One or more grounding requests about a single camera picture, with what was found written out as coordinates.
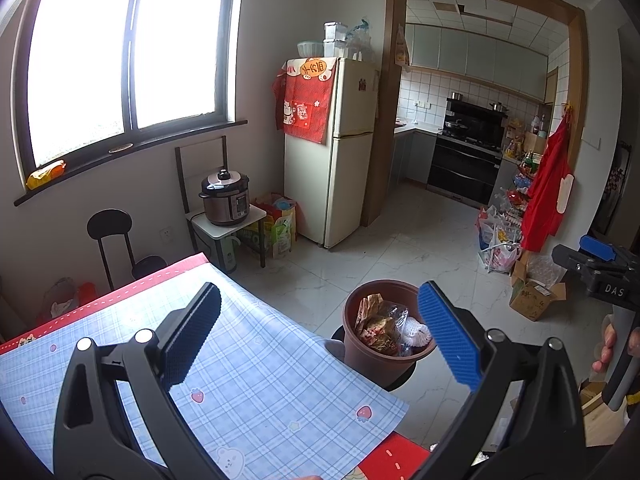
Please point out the red fridge cover cloth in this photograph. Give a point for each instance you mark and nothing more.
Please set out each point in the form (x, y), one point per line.
(305, 125)

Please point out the pile of plastic shopping bags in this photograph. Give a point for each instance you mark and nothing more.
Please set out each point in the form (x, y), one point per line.
(500, 255)

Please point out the crumpled white plastic bag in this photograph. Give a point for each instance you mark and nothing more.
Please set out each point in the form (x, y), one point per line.
(60, 300)

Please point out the green white shopping bag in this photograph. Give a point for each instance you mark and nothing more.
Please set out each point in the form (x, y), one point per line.
(282, 232)

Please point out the brown plastic bin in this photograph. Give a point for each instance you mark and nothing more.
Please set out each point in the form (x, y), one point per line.
(360, 355)

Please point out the open cardboard box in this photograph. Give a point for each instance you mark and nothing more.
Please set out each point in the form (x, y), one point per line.
(532, 302)

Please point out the yellow snack packet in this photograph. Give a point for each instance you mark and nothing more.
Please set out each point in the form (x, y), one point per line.
(46, 175)

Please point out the black frame side table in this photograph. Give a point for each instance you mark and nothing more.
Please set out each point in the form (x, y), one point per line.
(252, 217)

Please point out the cream refrigerator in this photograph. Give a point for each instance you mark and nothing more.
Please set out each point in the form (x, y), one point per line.
(345, 185)

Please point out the steel pot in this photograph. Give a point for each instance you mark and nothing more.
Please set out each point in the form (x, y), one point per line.
(499, 107)

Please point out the wooden door frame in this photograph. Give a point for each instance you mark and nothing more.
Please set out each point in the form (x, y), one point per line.
(397, 0)

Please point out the black window sill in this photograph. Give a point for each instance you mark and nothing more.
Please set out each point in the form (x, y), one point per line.
(175, 136)

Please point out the black integrated stove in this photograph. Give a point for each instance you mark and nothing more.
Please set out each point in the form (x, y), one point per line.
(460, 170)

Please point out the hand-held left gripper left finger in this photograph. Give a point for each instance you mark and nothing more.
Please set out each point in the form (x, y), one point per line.
(192, 340)

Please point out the flat cardboard box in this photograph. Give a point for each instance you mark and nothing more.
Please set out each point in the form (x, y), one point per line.
(600, 425)

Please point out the grey upper kitchen cabinets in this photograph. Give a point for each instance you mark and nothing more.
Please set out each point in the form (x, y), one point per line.
(475, 55)

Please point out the black frying pan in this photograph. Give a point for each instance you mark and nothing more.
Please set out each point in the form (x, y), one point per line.
(456, 125)

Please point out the stacked clear storage containers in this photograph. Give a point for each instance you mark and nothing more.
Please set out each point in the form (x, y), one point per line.
(335, 40)

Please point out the small round dish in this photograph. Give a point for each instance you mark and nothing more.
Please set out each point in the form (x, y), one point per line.
(121, 148)

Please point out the black framed window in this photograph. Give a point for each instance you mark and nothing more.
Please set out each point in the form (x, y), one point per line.
(75, 60)

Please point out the black round-back chair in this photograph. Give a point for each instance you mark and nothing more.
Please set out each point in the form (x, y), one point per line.
(110, 222)

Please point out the blue plaid tablecloth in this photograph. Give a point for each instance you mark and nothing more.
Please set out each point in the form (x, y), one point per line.
(275, 390)

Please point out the white wall switch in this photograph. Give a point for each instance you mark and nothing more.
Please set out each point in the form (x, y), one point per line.
(590, 142)

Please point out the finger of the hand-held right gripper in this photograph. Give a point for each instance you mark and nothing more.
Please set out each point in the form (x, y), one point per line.
(597, 246)
(572, 257)

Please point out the white foam fruit net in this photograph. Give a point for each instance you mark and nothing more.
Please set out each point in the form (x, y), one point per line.
(417, 332)

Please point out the red apron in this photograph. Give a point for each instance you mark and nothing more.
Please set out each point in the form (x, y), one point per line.
(545, 185)

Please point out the small fridge magnet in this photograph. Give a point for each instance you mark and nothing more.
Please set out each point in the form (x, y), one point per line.
(362, 84)

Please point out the orange hanging ornament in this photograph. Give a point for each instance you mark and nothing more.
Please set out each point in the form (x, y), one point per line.
(401, 47)

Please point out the cluttered kitchen shelf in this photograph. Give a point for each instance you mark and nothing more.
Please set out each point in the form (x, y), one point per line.
(525, 155)

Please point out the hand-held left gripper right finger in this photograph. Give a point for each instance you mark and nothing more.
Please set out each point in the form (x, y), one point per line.
(450, 335)

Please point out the gold foil wrapper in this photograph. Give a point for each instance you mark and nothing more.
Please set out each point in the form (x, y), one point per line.
(369, 312)

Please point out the grey kitchen counter cabinet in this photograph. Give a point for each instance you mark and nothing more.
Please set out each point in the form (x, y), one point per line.
(415, 155)

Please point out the electric pressure cooker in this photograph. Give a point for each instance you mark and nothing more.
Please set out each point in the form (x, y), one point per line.
(222, 205)

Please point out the white bowl stack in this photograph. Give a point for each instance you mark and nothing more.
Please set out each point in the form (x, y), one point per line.
(310, 50)

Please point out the person's right hand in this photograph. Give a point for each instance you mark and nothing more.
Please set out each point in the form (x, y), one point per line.
(607, 335)

